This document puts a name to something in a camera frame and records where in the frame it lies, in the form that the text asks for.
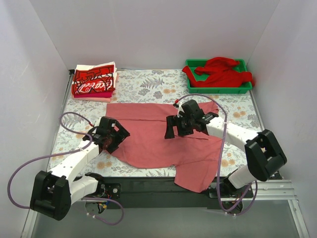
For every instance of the folded red printed shirt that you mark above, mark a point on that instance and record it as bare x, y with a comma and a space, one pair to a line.
92, 86

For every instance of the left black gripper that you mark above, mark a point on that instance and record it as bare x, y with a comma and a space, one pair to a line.
119, 135

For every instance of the pink t shirt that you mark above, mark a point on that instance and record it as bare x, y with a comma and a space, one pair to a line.
195, 157

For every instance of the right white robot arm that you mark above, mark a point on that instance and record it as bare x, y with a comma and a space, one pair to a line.
263, 152

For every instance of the red t shirt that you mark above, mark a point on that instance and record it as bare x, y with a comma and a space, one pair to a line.
218, 72

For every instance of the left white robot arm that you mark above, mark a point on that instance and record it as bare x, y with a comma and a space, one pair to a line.
56, 190

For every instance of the green plastic bin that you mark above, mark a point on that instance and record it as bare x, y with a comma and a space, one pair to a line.
217, 90

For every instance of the floral patterned table mat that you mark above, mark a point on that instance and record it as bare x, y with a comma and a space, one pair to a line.
144, 86

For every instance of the folded white shirt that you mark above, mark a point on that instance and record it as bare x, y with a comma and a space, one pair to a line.
92, 72

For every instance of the folded magenta shirt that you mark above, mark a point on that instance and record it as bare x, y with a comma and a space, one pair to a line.
106, 94

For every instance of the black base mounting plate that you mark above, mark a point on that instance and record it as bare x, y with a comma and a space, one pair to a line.
152, 192

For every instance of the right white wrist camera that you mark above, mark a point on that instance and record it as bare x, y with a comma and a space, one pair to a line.
178, 106

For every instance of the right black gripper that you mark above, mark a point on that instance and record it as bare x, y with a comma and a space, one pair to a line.
177, 121

